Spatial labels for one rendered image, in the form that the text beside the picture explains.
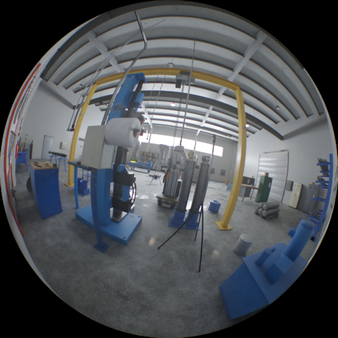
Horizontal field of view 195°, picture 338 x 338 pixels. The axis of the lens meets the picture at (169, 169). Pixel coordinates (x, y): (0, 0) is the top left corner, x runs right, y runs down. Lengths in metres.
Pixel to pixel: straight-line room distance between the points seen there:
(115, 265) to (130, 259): 0.24
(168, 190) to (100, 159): 2.62
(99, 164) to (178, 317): 1.68
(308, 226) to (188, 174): 2.10
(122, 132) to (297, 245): 1.86
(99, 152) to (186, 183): 1.64
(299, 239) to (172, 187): 3.21
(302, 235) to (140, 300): 1.61
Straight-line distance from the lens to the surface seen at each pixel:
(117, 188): 1.95
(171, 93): 6.73
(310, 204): 9.20
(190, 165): 2.00
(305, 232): 1.28
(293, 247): 1.34
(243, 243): 2.00
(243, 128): 2.79
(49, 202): 2.40
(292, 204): 9.60
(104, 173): 1.52
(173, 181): 3.14
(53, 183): 2.32
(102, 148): 0.94
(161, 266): 1.55
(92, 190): 1.17
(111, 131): 0.87
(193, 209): 2.23
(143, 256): 1.62
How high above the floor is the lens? 1.32
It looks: 3 degrees down
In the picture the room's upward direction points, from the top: 10 degrees clockwise
